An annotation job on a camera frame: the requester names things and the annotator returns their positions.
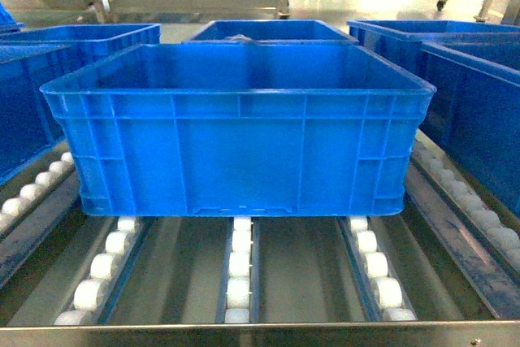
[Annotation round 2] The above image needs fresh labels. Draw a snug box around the blue bin far left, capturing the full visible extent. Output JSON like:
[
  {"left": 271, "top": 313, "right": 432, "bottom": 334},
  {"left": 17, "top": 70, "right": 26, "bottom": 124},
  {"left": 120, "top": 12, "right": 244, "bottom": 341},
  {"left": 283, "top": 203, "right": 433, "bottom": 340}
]
[{"left": 1, "top": 45, "right": 72, "bottom": 184}]

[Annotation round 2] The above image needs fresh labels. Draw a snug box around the blue bin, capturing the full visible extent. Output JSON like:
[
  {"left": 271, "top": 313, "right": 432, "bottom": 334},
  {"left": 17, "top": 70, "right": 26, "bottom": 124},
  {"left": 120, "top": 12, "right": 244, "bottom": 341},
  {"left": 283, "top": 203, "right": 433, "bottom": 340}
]
[
  {"left": 1, "top": 45, "right": 72, "bottom": 184},
  {"left": 347, "top": 20, "right": 519, "bottom": 75},
  {"left": 419, "top": 42, "right": 519, "bottom": 215},
  {"left": 184, "top": 20, "right": 359, "bottom": 45},
  {"left": 1, "top": 24, "right": 161, "bottom": 61}
]

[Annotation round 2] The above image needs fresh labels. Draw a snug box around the blue bin behind centre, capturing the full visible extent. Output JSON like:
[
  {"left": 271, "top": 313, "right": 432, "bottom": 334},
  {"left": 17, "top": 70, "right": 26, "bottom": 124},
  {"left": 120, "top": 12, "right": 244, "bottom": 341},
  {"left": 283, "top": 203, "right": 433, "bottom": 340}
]
[{"left": 184, "top": 20, "right": 359, "bottom": 45}]

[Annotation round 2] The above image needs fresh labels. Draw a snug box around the blue bin at left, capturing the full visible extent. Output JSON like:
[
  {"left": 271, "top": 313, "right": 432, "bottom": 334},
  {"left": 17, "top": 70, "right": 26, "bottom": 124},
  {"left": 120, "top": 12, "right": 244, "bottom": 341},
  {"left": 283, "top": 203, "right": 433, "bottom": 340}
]
[{"left": 1, "top": 24, "right": 161, "bottom": 61}]

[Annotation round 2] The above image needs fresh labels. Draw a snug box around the steel roller shelf rack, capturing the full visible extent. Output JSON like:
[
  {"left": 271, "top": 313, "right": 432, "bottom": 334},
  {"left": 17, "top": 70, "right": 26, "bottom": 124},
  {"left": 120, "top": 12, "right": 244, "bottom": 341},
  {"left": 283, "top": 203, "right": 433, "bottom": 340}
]
[{"left": 1, "top": 133, "right": 519, "bottom": 346}]

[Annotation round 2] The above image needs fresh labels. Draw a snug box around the large blue plastic crate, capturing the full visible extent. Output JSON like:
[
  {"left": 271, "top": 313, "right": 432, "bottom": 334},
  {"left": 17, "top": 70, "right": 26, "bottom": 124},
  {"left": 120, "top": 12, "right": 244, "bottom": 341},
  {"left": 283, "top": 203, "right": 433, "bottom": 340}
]
[{"left": 41, "top": 41, "right": 436, "bottom": 217}]

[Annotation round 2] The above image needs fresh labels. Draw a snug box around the blue bin right rear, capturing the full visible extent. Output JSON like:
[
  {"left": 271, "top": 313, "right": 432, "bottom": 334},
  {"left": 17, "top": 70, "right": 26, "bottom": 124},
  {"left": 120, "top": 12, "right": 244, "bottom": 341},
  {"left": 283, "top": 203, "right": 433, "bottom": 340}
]
[{"left": 347, "top": 20, "right": 519, "bottom": 75}]

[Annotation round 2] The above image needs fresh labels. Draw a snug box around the blue bin right front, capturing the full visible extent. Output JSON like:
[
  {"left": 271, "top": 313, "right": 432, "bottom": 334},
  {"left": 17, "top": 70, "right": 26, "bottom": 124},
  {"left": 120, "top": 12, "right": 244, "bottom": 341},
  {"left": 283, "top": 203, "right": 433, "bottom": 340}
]
[{"left": 419, "top": 42, "right": 519, "bottom": 215}]

